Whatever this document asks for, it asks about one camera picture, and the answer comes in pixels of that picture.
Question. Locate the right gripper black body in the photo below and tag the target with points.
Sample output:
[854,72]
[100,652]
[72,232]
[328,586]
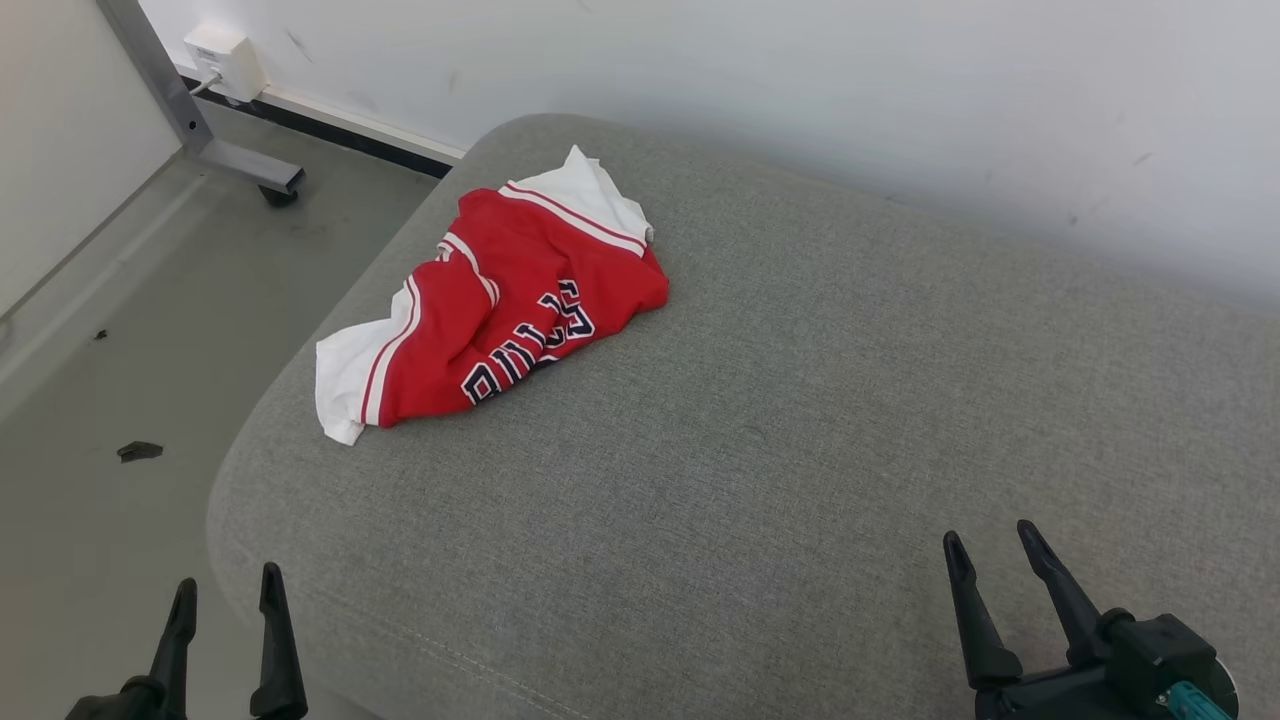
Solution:
[1050,695]

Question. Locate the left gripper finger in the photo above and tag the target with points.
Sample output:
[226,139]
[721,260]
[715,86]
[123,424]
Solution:
[172,650]
[280,650]

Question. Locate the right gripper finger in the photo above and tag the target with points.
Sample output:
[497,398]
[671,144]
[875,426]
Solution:
[978,630]
[1065,600]

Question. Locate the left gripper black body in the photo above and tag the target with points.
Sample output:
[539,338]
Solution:
[115,705]

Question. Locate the red and white jersey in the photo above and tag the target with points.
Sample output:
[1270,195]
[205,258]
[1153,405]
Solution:
[520,290]

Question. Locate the dark floor scrap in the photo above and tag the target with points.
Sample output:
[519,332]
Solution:
[140,451]

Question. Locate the grey fabric sofa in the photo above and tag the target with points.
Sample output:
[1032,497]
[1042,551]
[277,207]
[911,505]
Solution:
[750,400]

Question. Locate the black and white baseboard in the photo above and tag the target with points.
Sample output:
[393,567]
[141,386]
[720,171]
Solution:
[350,135]

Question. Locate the white partition panel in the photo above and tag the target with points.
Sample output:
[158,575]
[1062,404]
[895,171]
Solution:
[70,130]

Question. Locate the grey metal stand leg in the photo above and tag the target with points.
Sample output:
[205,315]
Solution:
[190,120]

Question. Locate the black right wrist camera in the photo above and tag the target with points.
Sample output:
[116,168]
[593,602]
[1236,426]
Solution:
[1160,650]

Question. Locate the white wall socket box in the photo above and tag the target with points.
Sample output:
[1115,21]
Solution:
[225,60]

